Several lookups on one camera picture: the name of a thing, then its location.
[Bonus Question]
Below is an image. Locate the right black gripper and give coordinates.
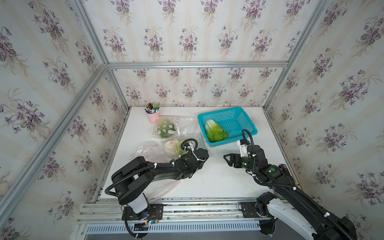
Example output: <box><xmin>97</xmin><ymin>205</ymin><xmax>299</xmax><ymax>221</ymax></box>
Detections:
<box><xmin>223</xmin><ymin>152</ymin><xmax>259</xmax><ymax>174</ymax></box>

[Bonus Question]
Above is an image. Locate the chinese cabbage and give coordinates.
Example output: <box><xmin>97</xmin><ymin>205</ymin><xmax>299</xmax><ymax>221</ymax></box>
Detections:
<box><xmin>205</xmin><ymin>120</ymin><xmax>229</xmax><ymax>143</ymax></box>
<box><xmin>155</xmin><ymin>118</ymin><xmax>177</xmax><ymax>139</ymax></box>
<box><xmin>164</xmin><ymin>139</ymin><xmax>185</xmax><ymax>156</ymax></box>

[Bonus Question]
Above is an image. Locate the teal plastic basket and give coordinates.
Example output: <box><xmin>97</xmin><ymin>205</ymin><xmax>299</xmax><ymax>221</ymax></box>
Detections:
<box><xmin>198</xmin><ymin>107</ymin><xmax>258</xmax><ymax>147</ymax></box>

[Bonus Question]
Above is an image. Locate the zip-top bag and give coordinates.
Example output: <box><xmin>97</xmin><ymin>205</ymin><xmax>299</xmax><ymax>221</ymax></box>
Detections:
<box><xmin>160</xmin><ymin>133</ymin><xmax>214</xmax><ymax>159</ymax></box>
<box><xmin>128</xmin><ymin>140</ymin><xmax>187</xmax><ymax>202</ymax></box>
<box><xmin>153</xmin><ymin>116</ymin><xmax>198</xmax><ymax>140</ymax></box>

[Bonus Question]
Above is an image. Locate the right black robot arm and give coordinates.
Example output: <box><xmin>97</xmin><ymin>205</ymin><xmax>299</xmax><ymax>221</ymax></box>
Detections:
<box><xmin>224</xmin><ymin>129</ymin><xmax>357</xmax><ymax>240</ymax></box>

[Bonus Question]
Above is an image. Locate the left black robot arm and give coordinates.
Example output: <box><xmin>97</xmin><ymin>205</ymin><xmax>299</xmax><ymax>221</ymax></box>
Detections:
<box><xmin>104</xmin><ymin>139</ymin><xmax>210</xmax><ymax>215</ymax></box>

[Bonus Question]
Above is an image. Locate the grey block with black device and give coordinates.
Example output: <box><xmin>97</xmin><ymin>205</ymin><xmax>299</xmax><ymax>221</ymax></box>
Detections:
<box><xmin>279</xmin><ymin>164</ymin><xmax>291</xmax><ymax>176</ymax></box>

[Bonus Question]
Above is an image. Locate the pink pen cup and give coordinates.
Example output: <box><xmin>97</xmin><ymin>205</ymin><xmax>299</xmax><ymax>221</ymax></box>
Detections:
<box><xmin>147</xmin><ymin>111</ymin><xmax>161</xmax><ymax>125</ymax></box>

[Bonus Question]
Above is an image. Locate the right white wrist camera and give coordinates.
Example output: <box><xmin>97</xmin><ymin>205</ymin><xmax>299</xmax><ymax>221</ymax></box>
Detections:
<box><xmin>237</xmin><ymin>140</ymin><xmax>249</xmax><ymax>158</ymax></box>

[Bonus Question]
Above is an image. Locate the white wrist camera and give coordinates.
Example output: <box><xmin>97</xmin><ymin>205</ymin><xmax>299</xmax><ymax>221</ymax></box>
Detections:
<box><xmin>237</xmin><ymin>140</ymin><xmax>249</xmax><ymax>158</ymax></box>
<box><xmin>184</xmin><ymin>142</ymin><xmax>195</xmax><ymax>152</ymax></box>

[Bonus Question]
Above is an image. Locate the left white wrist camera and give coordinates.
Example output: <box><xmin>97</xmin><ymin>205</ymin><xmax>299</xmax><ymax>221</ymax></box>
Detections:
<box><xmin>184</xmin><ymin>142</ymin><xmax>195</xmax><ymax>152</ymax></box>

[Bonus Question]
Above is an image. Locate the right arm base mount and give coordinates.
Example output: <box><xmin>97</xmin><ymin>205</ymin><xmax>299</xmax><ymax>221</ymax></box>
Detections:
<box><xmin>239</xmin><ymin>192</ymin><xmax>277</xmax><ymax>218</ymax></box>

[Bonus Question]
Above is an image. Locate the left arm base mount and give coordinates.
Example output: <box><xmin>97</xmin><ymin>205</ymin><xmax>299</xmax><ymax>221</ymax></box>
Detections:
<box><xmin>122</xmin><ymin>204</ymin><xmax>164</xmax><ymax>224</ymax></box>

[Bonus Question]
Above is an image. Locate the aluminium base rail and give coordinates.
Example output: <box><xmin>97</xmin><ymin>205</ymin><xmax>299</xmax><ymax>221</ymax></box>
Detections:
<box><xmin>76</xmin><ymin>197</ymin><xmax>301</xmax><ymax>224</ymax></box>

